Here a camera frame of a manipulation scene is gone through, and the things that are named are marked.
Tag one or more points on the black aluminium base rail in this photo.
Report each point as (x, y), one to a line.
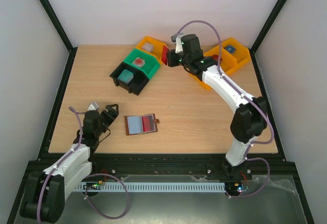
(214, 165)

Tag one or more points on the black bin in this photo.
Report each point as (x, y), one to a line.
(136, 85)

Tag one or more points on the yellow bin left group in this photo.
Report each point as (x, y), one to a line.
(154, 47)

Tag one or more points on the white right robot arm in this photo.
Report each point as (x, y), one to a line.
(250, 113)

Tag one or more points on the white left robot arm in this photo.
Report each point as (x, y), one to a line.
(46, 191)

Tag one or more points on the white slotted cable duct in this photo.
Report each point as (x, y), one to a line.
(203, 187)

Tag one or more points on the blue card stack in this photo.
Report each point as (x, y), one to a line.
(231, 49)

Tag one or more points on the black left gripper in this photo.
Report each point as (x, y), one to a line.
(114, 113)

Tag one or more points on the green bin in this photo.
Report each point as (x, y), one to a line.
(151, 63)

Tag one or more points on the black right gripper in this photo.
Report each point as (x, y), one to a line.
(171, 58)

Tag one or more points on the teal card stack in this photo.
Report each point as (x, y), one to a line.
(126, 76)

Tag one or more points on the red white card stack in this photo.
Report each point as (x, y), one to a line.
(138, 62)

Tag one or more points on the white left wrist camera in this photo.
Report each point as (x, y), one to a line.
(93, 106)

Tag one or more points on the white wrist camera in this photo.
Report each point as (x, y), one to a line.
(176, 38)
(93, 106)

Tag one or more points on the yellow bin middle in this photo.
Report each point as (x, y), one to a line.
(228, 62)

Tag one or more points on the yellow bin far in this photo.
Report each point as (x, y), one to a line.
(242, 53)

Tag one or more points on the red credit card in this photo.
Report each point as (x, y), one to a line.
(165, 51)

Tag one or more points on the black frame post right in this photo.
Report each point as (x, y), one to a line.
(267, 25)

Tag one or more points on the brown leather card holder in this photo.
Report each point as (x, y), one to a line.
(139, 125)

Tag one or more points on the yellow bin near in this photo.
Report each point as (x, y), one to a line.
(201, 83)

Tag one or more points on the black frame post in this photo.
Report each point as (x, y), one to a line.
(57, 24)
(267, 25)

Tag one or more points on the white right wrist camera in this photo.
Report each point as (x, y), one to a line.
(176, 38)

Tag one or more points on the black frame post left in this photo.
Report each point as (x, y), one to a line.
(57, 24)

